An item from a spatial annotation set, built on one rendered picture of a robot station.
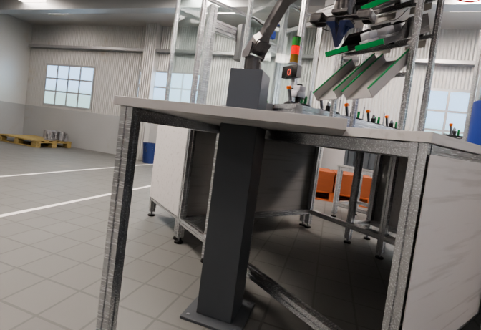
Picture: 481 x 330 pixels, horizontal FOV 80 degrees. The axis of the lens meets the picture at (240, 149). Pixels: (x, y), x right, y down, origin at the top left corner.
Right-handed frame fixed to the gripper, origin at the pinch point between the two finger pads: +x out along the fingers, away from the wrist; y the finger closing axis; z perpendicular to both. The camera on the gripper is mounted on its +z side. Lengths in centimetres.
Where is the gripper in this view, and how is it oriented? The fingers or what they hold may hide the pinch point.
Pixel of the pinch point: (338, 36)
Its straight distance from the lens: 99.4
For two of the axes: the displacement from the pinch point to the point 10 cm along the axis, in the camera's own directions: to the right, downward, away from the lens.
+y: -7.9, -1.9, 5.9
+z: 6.0, -0.1, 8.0
